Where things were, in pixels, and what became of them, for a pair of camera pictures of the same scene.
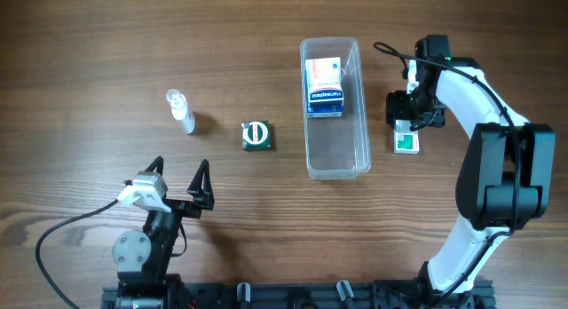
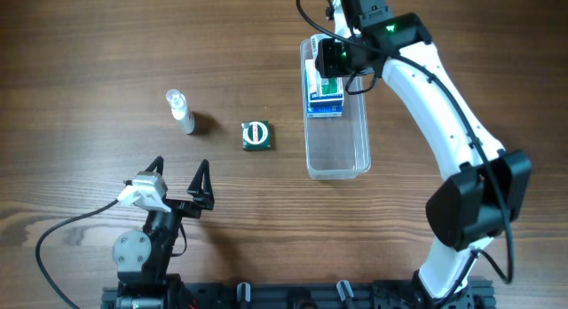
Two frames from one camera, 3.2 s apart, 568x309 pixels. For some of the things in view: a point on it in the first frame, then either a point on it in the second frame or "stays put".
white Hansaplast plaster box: x=324 y=79 stays put
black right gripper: x=397 y=111 to x=331 y=58
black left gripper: x=182 y=206 stays put
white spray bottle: x=180 y=111 stays put
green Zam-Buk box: x=256 y=135 stays put
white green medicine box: x=406 y=141 to x=329 y=85
